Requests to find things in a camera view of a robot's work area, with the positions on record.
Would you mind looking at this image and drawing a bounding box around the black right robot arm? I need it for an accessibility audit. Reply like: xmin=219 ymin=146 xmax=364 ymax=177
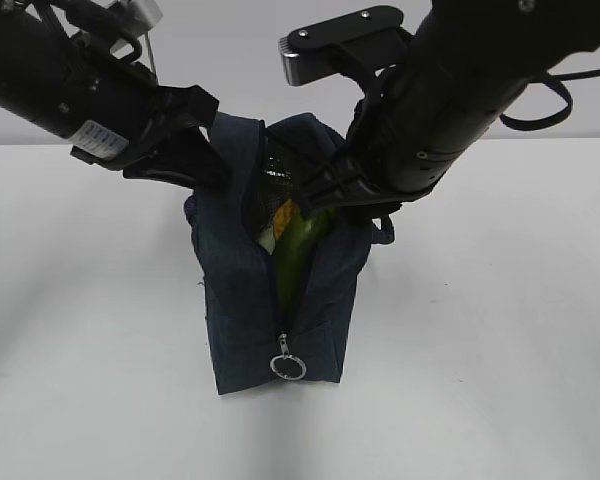
xmin=283 ymin=1 xmax=600 ymax=214

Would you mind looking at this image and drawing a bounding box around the green lidded glass lunch box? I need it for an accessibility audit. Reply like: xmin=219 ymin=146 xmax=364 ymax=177
xmin=258 ymin=226 xmax=276 ymax=255

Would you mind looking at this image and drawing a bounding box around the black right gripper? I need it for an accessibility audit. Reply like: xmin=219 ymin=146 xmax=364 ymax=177
xmin=292 ymin=69 xmax=461 ymax=226

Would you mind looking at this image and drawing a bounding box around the yellow toy squash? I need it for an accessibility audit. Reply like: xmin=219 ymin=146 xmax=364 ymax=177
xmin=272 ymin=199 xmax=300 ymax=240

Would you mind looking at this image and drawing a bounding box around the dark blue fabric lunch bag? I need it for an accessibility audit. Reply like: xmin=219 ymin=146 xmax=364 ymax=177
xmin=184 ymin=113 xmax=395 ymax=395

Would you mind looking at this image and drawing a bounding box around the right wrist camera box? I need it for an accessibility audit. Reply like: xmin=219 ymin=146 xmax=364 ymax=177
xmin=278 ymin=5 xmax=413 ymax=91

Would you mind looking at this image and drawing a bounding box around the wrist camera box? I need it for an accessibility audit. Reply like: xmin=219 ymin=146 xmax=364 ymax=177
xmin=107 ymin=0 xmax=164 ymax=37
xmin=278 ymin=5 xmax=413 ymax=91

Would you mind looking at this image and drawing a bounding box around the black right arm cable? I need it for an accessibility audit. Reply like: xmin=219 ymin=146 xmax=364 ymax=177
xmin=499 ymin=69 xmax=600 ymax=132

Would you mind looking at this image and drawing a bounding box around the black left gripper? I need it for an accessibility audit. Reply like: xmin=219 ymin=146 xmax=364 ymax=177
xmin=69 ymin=59 xmax=230 ymax=189

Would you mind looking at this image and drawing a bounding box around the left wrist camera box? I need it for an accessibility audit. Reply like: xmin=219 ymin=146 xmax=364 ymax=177
xmin=107 ymin=0 xmax=164 ymax=37

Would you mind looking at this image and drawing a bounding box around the silver zipper pull ring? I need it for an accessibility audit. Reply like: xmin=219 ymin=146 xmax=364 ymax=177
xmin=269 ymin=332 xmax=307 ymax=382

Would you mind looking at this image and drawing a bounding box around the green cucumber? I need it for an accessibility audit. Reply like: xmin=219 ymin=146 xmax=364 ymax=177
xmin=272 ymin=209 xmax=335 ymax=316

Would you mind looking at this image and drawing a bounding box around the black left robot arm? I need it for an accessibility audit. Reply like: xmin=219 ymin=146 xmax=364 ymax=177
xmin=0 ymin=1 xmax=230 ymax=189

